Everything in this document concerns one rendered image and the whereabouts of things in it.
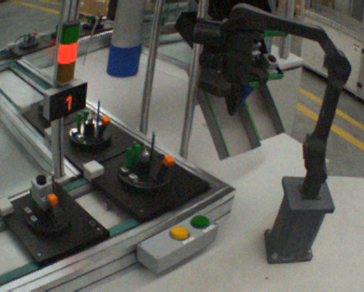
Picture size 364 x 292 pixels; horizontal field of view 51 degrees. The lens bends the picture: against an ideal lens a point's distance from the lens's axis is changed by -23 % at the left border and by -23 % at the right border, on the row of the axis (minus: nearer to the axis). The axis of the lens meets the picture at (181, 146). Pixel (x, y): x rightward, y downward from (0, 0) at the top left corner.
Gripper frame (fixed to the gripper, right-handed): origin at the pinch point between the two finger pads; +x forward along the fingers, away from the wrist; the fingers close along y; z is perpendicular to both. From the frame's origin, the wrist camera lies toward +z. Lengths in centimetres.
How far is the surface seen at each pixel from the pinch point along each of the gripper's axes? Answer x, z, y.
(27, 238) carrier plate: 28, 16, 49
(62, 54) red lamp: -8.2, 30.3, 26.3
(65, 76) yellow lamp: -2.1, 29.4, 25.4
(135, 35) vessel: 18, 93, -54
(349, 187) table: 40, -22, -61
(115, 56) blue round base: 29, 98, -47
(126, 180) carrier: 26.4, 19.0, 11.5
